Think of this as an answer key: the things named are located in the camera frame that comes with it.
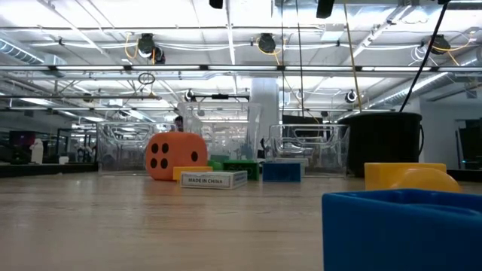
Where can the orange foam die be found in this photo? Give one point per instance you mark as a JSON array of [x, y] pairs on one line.
[[179, 143]]

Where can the blue roof-shaped toy block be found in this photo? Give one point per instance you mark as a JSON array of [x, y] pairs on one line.
[[281, 172]]

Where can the orange-yellow toy block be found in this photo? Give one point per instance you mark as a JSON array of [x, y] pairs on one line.
[[188, 172]]

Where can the yellow single-stud toy block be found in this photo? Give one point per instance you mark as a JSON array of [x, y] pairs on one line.
[[399, 177]]

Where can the blue two-stud toy brick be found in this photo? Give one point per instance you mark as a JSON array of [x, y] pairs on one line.
[[399, 233]]

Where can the long ceiling light bar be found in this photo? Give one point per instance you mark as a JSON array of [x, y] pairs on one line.
[[241, 68]]

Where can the white building column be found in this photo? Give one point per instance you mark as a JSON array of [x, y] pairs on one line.
[[263, 98]]

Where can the deep clear plastic bin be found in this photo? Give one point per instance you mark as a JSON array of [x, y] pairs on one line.
[[233, 128]]

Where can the person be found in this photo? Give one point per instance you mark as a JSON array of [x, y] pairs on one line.
[[179, 125]]

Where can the shallow clear plastic tray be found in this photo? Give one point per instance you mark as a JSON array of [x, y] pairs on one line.
[[120, 147], [320, 147]]

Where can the black plastic bucket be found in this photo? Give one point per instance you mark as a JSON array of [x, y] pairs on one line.
[[380, 143]]

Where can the dark green flat brick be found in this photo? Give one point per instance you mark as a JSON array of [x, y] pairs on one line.
[[243, 169]]

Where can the black aluminium table frame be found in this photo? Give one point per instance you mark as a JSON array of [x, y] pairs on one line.
[[34, 170]]

